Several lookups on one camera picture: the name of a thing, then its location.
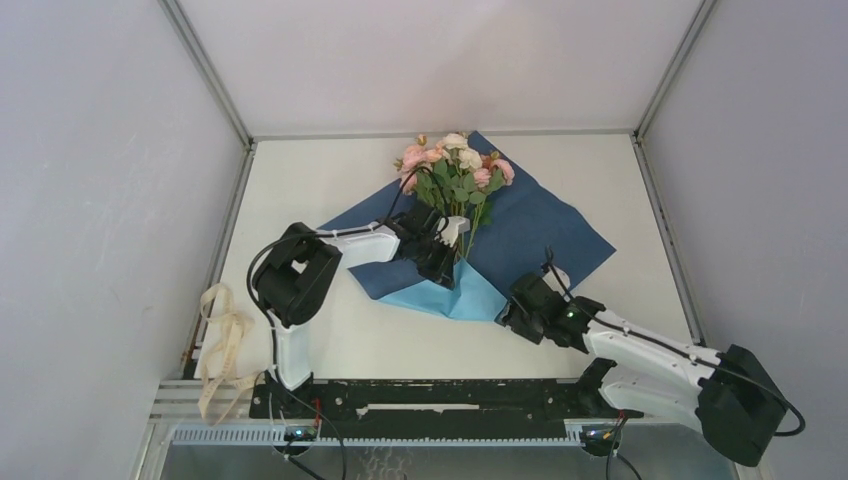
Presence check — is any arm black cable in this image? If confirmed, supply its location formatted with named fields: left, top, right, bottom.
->
left=246, top=165, right=439, bottom=372
left=541, top=246, right=807, bottom=480

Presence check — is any cream lace ribbon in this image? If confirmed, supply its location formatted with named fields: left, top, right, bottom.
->
left=197, top=283, right=259, bottom=427

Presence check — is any white slotted cable duct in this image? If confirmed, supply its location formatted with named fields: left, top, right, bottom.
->
left=171, top=425, right=584, bottom=447

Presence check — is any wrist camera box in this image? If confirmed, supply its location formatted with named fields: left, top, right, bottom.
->
left=436, top=216, right=471, bottom=247
left=546, top=266, right=571, bottom=292

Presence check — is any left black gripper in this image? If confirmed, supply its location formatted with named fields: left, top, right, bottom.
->
left=411, top=235, right=459, bottom=290

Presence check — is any aluminium front frame rail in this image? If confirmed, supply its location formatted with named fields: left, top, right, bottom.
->
left=149, top=377, right=753, bottom=425

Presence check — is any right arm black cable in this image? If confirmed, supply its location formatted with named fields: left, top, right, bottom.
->
left=541, top=246, right=807, bottom=480

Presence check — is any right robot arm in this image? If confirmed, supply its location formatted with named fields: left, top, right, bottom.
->
left=497, top=270, right=790, bottom=467

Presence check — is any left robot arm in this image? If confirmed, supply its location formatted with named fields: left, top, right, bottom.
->
left=246, top=202, right=471, bottom=417

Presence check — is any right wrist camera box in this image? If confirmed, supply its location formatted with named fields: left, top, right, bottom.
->
left=546, top=266, right=571, bottom=292

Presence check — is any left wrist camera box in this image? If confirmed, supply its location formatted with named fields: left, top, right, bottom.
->
left=436, top=216, right=471, bottom=247

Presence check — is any peach fake rose stem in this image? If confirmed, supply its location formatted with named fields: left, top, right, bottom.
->
left=404, top=134, right=445, bottom=169

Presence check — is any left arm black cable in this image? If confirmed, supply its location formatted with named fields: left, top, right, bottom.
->
left=246, top=165, right=439, bottom=372

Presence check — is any cream white fake rose stem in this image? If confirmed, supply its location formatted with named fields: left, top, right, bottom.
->
left=435, top=133, right=491, bottom=216

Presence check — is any blue wrapping paper sheet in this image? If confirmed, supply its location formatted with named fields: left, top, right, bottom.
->
left=324, top=132, right=616, bottom=321

